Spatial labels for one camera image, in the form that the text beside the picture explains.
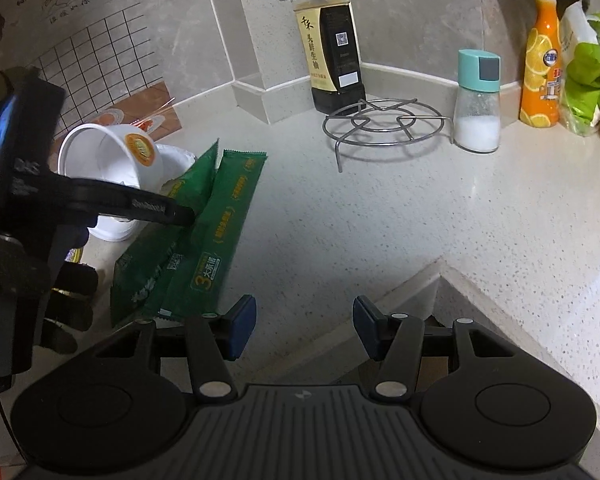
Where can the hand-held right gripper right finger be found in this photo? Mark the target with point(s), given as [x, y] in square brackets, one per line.
[367, 322]

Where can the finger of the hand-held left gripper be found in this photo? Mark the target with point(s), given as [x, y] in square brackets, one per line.
[130, 202]

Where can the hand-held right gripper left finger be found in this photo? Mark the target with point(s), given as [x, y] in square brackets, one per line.
[242, 325]

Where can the white paper bowl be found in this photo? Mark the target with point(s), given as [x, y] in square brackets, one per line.
[110, 155]

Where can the green snack packet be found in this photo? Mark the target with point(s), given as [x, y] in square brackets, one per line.
[220, 240]
[145, 270]

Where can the person's left hand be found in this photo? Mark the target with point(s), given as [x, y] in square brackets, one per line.
[75, 280]

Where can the metal steamer rack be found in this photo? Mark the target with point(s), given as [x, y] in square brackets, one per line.
[380, 125]

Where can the teal lid salt shaker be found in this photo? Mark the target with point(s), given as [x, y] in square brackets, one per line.
[476, 120]

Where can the soy sauce bottle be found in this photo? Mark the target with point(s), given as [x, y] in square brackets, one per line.
[330, 50]

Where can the orange detergent bottle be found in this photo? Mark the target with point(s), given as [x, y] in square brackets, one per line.
[540, 70]

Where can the green white plastic bag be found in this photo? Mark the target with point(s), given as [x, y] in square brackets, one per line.
[587, 80]

